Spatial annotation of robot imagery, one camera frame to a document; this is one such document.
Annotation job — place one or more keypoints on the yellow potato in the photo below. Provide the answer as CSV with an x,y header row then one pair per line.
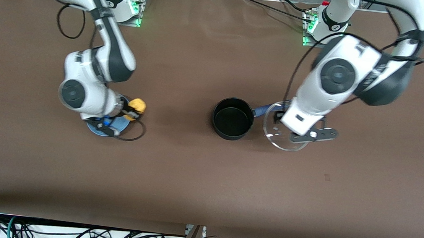
x,y
138,105

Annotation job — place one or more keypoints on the glass lid with blue knob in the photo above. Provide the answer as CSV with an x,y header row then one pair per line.
x,y
276,134

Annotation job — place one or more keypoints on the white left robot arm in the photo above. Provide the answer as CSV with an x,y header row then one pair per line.
x,y
338,74

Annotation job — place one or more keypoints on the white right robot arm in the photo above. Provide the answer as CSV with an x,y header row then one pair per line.
x,y
83,96

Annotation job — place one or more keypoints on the blue round plate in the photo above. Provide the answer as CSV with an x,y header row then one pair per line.
x,y
119,124

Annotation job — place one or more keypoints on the brown table cover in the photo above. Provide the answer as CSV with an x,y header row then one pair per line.
x,y
192,171

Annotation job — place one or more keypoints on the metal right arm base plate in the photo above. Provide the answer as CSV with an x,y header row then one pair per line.
x,y
138,22

